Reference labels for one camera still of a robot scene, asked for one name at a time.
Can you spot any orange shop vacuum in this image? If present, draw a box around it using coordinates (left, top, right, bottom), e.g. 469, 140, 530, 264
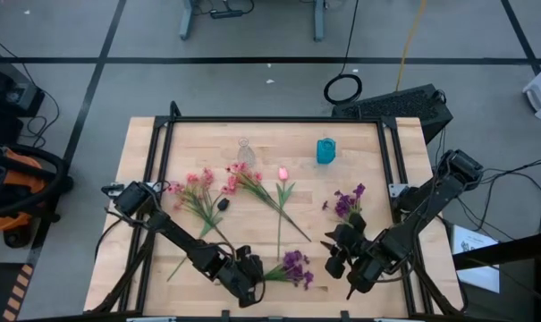
0, 140, 74, 250

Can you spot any clear glass vase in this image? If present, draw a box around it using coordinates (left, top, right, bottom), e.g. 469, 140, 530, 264
236, 136, 258, 169

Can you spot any grey desk leg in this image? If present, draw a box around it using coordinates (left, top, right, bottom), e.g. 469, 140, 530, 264
178, 0, 196, 41
313, 0, 326, 43

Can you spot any yellow cable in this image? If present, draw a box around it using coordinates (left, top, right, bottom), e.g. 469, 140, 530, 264
393, 0, 428, 93

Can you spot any white paper sheet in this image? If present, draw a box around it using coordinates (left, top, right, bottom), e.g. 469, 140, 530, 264
451, 223, 502, 294

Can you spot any coiled black cable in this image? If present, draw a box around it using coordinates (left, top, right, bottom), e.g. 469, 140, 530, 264
322, 0, 364, 107

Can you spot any pink tulip flower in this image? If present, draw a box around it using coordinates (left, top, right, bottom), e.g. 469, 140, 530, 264
275, 165, 298, 261

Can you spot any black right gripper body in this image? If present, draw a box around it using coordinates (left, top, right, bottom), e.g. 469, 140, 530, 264
346, 240, 390, 295

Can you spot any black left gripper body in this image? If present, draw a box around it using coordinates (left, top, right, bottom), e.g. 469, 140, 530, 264
214, 257, 265, 297

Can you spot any black beam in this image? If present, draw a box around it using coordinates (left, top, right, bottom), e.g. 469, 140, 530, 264
452, 229, 541, 272

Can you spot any blue glass vase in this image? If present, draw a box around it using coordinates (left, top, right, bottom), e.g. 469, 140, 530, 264
315, 137, 337, 165

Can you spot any black equipment box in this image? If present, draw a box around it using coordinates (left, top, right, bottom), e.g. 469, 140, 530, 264
0, 42, 46, 144

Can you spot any black computer tower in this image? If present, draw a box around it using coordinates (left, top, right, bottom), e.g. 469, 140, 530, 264
331, 83, 454, 145

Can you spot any purple artificial flower bunch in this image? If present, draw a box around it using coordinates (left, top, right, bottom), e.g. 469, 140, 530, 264
263, 249, 316, 292
321, 182, 368, 225

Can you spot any pink artificial flower bunch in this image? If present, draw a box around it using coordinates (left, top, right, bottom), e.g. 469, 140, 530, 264
166, 167, 236, 250
219, 161, 313, 243

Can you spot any black power strip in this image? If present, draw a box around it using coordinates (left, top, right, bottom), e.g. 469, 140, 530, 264
209, 8, 245, 20

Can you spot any black hazard striped mat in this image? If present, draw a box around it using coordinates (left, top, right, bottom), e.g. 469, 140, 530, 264
0, 262, 35, 322

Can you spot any black metal table frame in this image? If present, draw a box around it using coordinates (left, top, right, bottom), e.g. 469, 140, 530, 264
90, 100, 468, 317

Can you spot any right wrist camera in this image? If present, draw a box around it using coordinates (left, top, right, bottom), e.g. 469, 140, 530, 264
348, 212, 368, 233

